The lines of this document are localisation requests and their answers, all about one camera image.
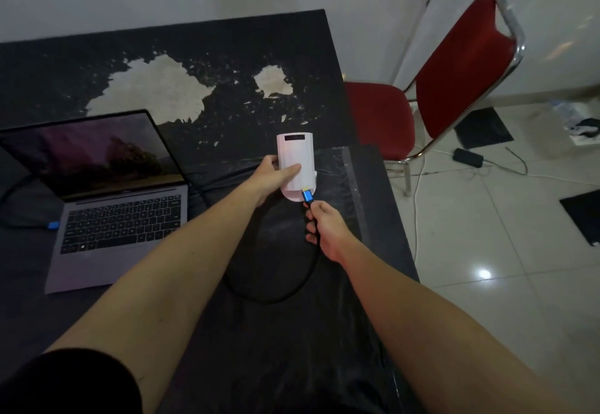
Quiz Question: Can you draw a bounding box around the person's right hand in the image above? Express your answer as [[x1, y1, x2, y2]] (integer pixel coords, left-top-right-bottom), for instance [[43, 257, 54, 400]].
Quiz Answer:
[[303, 200, 360, 265]]

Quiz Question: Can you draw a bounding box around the white mini projector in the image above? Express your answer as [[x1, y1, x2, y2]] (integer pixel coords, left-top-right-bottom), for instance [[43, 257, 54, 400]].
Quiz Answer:
[[276, 132, 319, 204]]

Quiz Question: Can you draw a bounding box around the person's left hand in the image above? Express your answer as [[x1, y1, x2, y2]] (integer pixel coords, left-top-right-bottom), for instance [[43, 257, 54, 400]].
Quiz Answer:
[[243, 154, 303, 209]]

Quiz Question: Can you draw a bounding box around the black floor mat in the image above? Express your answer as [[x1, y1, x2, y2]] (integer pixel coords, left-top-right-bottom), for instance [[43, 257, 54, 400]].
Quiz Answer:
[[453, 107, 515, 150], [558, 189, 600, 248]]

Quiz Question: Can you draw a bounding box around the black sleeve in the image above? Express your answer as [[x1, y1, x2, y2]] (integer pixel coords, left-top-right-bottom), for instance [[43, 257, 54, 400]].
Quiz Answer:
[[0, 347, 144, 414]]

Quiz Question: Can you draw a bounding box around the black cable with blue connectors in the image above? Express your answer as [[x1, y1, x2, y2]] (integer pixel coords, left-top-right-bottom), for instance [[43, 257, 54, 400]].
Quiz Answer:
[[0, 172, 325, 307]]

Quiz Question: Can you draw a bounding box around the grey laptop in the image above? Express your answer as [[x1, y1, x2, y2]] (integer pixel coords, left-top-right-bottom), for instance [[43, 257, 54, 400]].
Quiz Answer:
[[0, 108, 190, 295]]

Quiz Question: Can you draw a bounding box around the thin white cable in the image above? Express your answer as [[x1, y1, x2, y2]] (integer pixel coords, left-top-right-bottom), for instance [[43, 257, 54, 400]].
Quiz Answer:
[[409, 143, 600, 265]]

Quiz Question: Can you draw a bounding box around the red chair with metal frame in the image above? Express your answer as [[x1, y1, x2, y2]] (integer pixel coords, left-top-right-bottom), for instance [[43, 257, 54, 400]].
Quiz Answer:
[[342, 0, 526, 197]]

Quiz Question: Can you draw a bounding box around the black power adapter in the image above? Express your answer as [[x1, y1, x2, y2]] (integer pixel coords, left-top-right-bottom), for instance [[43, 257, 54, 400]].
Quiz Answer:
[[452, 147, 485, 169]]

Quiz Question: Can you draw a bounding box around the thin dark adapter cable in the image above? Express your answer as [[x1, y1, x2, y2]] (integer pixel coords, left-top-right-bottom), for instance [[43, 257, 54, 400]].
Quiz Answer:
[[482, 146, 530, 177]]

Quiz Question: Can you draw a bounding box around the person's right forearm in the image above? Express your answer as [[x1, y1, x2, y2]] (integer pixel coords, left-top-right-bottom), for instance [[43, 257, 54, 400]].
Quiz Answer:
[[334, 238, 584, 414]]

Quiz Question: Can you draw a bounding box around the white plastic bag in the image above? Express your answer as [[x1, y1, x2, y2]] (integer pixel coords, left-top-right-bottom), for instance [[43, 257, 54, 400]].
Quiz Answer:
[[547, 96, 600, 147]]

